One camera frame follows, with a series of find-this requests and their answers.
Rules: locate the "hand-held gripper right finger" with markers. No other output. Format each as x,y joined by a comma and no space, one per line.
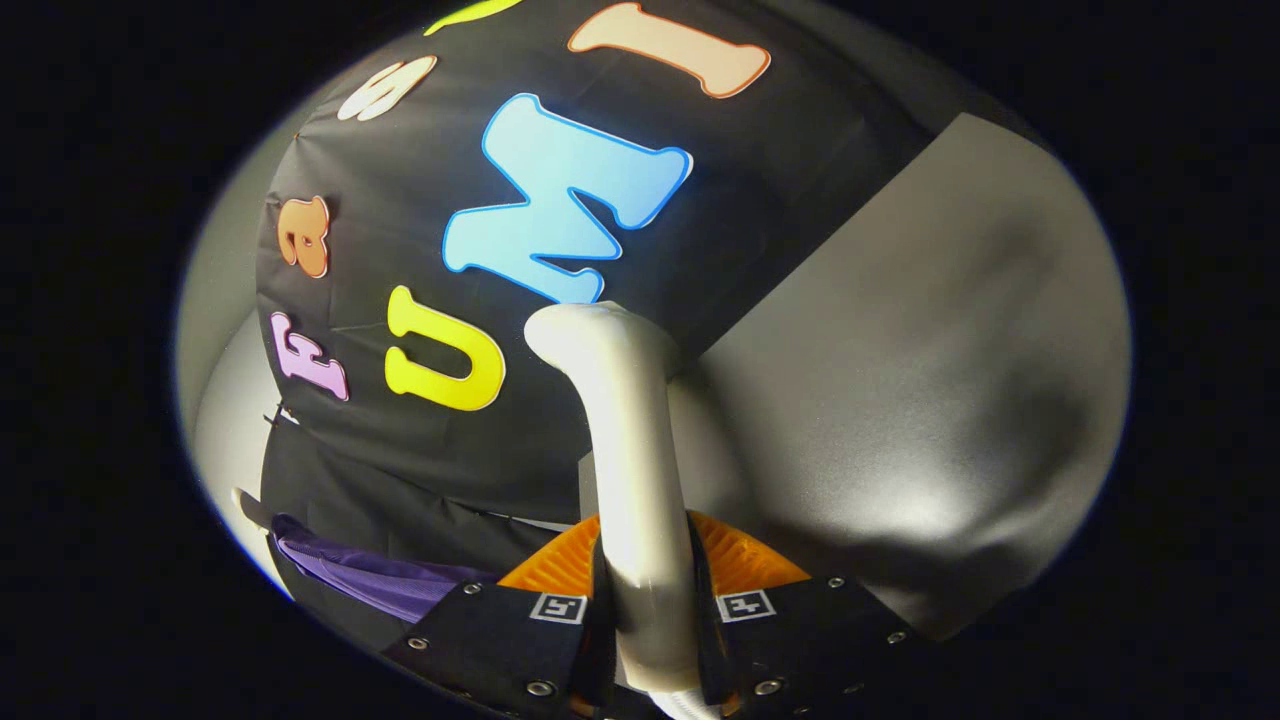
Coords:
810,640

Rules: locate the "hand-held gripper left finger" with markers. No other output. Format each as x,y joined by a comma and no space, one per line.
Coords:
500,640

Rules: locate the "grey cabinet with dark top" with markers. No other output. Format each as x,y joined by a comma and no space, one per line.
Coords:
900,350

